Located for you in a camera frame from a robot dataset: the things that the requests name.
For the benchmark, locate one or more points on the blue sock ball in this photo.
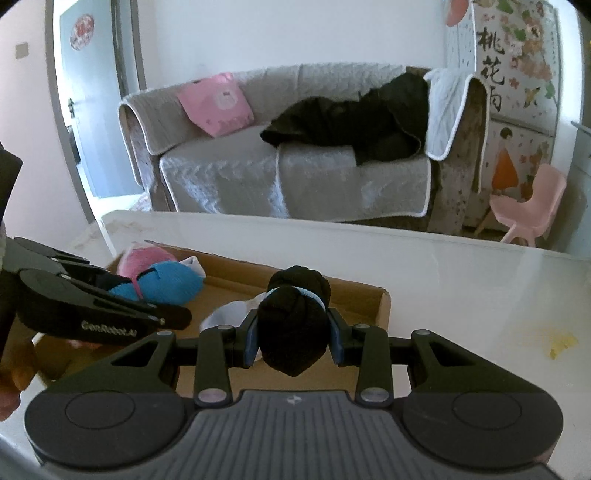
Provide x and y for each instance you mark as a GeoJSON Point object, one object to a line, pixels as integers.
{"type": "Point", "coordinates": [166, 281]}

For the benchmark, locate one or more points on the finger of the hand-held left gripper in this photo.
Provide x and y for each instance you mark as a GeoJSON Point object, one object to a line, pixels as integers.
{"type": "Point", "coordinates": [69, 263]}
{"type": "Point", "coordinates": [120, 301]}

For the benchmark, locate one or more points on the white cloth bundle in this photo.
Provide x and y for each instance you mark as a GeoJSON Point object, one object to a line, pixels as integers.
{"type": "Point", "coordinates": [228, 314]}

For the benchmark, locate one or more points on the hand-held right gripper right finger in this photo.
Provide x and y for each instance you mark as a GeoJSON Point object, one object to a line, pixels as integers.
{"type": "Point", "coordinates": [334, 344]}

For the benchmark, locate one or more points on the black clothing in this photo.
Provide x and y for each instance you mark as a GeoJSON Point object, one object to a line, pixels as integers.
{"type": "Point", "coordinates": [351, 122]}

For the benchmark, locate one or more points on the pink paper decoration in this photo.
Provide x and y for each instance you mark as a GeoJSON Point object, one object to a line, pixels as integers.
{"type": "Point", "coordinates": [456, 11]}

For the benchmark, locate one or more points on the person's left hand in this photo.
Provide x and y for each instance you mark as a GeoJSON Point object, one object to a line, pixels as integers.
{"type": "Point", "coordinates": [8, 392]}

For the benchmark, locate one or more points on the wall switch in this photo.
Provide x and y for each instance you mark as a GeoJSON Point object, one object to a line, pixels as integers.
{"type": "Point", "coordinates": [21, 50]}

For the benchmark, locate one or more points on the flower-print wall poster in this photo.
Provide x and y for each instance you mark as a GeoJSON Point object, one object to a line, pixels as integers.
{"type": "Point", "coordinates": [512, 92]}

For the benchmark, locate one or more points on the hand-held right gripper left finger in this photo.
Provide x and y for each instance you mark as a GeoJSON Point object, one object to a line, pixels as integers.
{"type": "Point", "coordinates": [249, 340]}

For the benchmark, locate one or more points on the black sock ball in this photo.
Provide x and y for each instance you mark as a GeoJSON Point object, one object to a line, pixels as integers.
{"type": "Point", "coordinates": [295, 323]}

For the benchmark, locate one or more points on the grey sofa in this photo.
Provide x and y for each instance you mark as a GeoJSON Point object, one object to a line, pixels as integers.
{"type": "Point", "coordinates": [221, 180]}

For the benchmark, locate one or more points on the pink chair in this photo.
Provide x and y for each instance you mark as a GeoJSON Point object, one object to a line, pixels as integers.
{"type": "Point", "coordinates": [531, 207]}

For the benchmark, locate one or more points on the pink fluffy sock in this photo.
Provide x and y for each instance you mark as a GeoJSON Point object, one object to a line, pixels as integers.
{"type": "Point", "coordinates": [141, 261]}

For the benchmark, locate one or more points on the pink pillow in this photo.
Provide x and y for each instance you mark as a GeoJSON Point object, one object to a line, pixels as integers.
{"type": "Point", "coordinates": [217, 104]}

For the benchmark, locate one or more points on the cardboard box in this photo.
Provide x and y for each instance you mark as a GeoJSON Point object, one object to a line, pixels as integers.
{"type": "Point", "coordinates": [364, 309]}

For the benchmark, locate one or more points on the white quilted blanket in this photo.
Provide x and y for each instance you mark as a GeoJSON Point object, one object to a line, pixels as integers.
{"type": "Point", "coordinates": [450, 110]}

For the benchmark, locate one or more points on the red round door sticker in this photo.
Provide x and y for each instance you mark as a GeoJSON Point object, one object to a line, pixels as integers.
{"type": "Point", "coordinates": [81, 31]}

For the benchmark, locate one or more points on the white desktop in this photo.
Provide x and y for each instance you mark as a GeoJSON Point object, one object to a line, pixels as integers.
{"type": "Point", "coordinates": [461, 300]}

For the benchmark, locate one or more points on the grey door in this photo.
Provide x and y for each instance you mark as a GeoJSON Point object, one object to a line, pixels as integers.
{"type": "Point", "coordinates": [106, 106]}

